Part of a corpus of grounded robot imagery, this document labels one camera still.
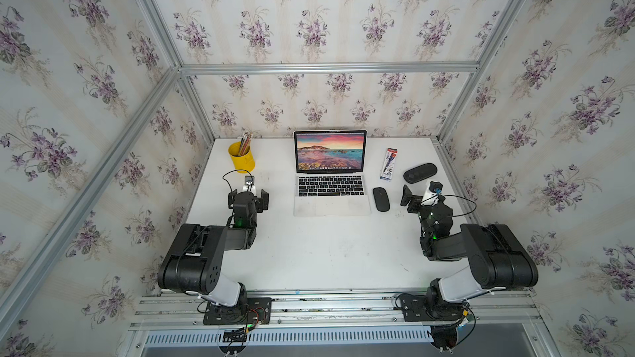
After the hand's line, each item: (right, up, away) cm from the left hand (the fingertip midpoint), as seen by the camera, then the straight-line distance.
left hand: (251, 190), depth 93 cm
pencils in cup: (-4, +19, +6) cm, 20 cm away
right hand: (+64, +2, -3) cm, 64 cm away
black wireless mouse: (+52, -4, +5) cm, 52 cm away
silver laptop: (+31, +4, +12) cm, 34 cm away
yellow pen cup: (-5, +10, +8) cm, 14 cm away
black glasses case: (+70, +6, +12) cm, 71 cm away
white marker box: (+57, +10, +15) cm, 60 cm away
